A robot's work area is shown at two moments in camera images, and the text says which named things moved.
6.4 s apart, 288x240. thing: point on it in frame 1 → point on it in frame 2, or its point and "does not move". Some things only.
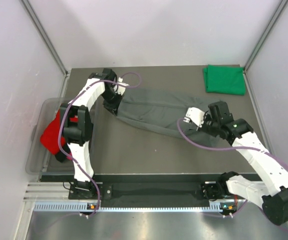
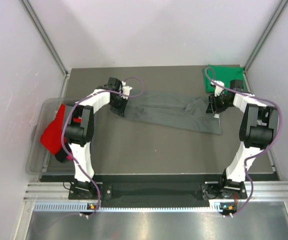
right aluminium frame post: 280,9 does not move
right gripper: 207,116 → 213,108
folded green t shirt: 225,79 does not move
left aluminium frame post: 45,35 does not move
